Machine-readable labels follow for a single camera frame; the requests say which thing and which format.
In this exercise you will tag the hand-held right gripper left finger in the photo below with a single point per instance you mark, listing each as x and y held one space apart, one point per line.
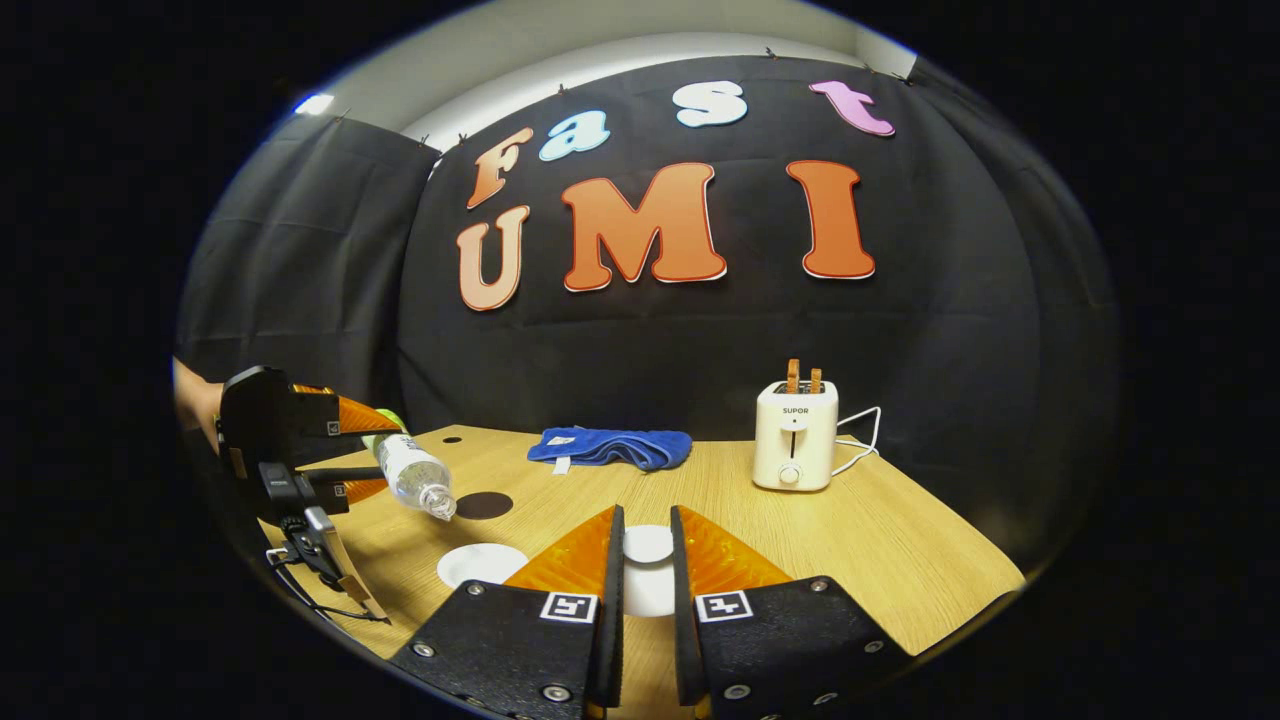
610 600

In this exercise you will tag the white toaster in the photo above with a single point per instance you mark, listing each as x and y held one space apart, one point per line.
793 440

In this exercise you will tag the white teacup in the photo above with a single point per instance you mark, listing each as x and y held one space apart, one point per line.
480 565

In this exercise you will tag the ceiling light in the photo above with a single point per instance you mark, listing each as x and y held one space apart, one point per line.
314 104

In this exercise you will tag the blue towel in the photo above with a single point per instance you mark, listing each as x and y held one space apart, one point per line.
620 445

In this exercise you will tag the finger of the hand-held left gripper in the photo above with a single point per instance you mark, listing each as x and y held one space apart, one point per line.
350 412
335 485

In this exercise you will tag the white teacup lid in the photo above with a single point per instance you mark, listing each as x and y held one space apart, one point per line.
648 580

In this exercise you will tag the black backdrop cloth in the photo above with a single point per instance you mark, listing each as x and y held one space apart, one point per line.
720 340

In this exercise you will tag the clear water bottle green label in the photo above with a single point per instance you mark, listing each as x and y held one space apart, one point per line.
415 475

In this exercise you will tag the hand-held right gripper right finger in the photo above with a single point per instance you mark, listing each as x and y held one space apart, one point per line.
684 600

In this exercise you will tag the dark round coaster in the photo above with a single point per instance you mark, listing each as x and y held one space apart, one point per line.
485 506

